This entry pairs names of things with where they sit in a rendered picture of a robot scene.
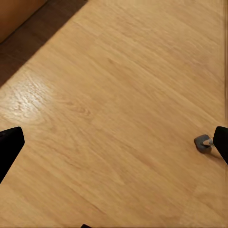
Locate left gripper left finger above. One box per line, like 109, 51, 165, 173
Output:
0, 126, 25, 183

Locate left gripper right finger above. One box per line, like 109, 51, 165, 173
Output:
213, 126, 228, 164

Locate swivel chair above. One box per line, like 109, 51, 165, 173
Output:
194, 134, 215, 150

